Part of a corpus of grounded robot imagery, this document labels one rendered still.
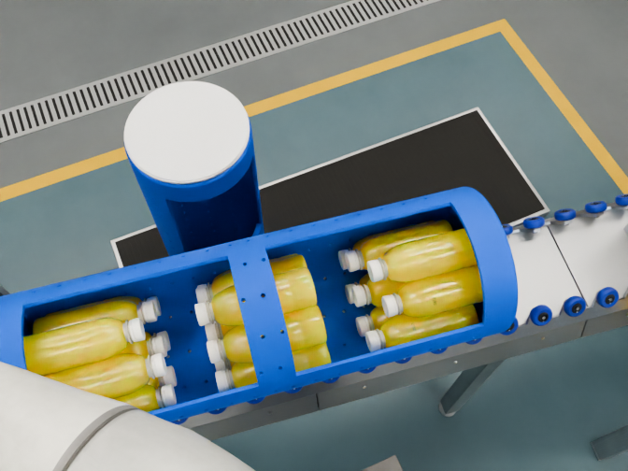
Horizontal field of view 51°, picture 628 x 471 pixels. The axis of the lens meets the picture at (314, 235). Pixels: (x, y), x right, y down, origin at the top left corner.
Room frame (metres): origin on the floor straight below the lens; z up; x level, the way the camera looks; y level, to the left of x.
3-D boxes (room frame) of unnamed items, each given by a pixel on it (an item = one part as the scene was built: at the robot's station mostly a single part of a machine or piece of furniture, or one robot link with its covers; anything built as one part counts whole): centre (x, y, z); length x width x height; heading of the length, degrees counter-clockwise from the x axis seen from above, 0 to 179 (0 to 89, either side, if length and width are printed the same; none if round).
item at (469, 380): (0.52, -0.46, 0.31); 0.06 x 0.06 x 0.63; 17
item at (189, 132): (0.88, 0.29, 1.03); 0.28 x 0.28 x 0.01
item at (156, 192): (0.88, 0.29, 0.59); 0.28 x 0.28 x 0.88
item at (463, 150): (1.13, -0.07, 0.07); 1.50 x 0.52 x 0.15; 115
